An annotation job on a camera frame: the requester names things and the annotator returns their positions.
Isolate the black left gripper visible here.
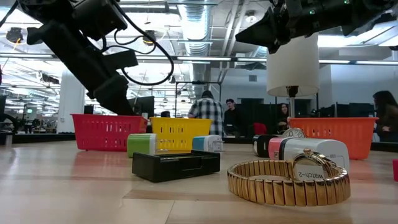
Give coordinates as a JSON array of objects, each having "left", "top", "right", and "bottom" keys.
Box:
[{"left": 26, "top": 18, "right": 139, "bottom": 116}]

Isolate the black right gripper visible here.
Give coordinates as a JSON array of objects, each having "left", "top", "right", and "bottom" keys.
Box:
[{"left": 235, "top": 0, "right": 349, "bottom": 54}]

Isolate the green white charger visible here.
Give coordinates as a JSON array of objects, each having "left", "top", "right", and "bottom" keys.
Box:
[{"left": 126, "top": 133, "right": 171, "bottom": 159}]

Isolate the black rectangular box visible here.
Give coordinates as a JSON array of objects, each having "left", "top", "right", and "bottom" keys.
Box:
[{"left": 131, "top": 149, "right": 221, "bottom": 183}]

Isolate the blue white charger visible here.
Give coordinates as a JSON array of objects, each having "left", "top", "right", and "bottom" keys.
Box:
[{"left": 192, "top": 134, "right": 224, "bottom": 153}]

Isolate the silver metal watch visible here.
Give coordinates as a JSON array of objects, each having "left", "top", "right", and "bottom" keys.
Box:
[{"left": 281, "top": 127, "right": 307, "bottom": 139}]

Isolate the black white charger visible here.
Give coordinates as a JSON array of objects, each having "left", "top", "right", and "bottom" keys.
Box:
[{"left": 252, "top": 134, "right": 271, "bottom": 158}]

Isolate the pink white charger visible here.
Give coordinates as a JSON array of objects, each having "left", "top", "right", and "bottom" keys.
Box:
[{"left": 267, "top": 137, "right": 280, "bottom": 161}]

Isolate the large white usb charger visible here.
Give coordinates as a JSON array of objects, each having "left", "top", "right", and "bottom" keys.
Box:
[{"left": 278, "top": 138, "right": 351, "bottom": 174}]

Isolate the gold metal watch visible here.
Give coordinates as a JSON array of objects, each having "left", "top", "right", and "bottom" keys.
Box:
[{"left": 226, "top": 148, "right": 351, "bottom": 207}]

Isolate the black computer monitor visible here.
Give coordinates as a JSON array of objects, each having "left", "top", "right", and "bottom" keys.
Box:
[{"left": 133, "top": 96, "right": 155, "bottom": 119}]

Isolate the red plastic basket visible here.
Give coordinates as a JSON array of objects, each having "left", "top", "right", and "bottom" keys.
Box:
[{"left": 70, "top": 113, "right": 149, "bottom": 152}]

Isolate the white square column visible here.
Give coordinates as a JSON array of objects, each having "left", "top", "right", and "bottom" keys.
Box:
[{"left": 57, "top": 70, "right": 86, "bottom": 134}]

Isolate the white shade table lamp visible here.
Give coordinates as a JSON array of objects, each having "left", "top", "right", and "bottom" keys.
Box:
[{"left": 266, "top": 32, "right": 320, "bottom": 119}]

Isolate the long linear ceiling light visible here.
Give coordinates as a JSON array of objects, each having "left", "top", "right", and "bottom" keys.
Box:
[
  {"left": 318, "top": 59, "right": 398, "bottom": 65},
  {"left": 0, "top": 53, "right": 268, "bottom": 62}
]

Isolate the black round ceiling device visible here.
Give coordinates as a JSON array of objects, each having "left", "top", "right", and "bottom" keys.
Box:
[
  {"left": 142, "top": 30, "right": 157, "bottom": 46},
  {"left": 6, "top": 27, "right": 24, "bottom": 44}
]

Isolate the yellow plastic basket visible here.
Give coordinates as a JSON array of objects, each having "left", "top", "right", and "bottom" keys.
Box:
[{"left": 150, "top": 117, "right": 214, "bottom": 153}]

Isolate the red chair back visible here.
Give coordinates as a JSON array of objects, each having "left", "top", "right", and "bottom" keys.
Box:
[{"left": 253, "top": 122, "right": 267, "bottom": 136}]

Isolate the black desk partition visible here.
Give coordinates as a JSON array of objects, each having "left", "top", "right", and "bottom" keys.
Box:
[{"left": 320, "top": 102, "right": 376, "bottom": 118}]

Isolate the orange plastic basket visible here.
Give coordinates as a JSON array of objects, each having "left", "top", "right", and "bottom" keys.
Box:
[{"left": 289, "top": 117, "right": 379, "bottom": 161}]

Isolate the silver ventilation duct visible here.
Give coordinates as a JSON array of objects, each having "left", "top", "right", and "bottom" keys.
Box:
[{"left": 177, "top": 0, "right": 215, "bottom": 100}]

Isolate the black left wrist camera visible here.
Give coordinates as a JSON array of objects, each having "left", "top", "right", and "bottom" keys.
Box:
[{"left": 72, "top": 0, "right": 128, "bottom": 32}]

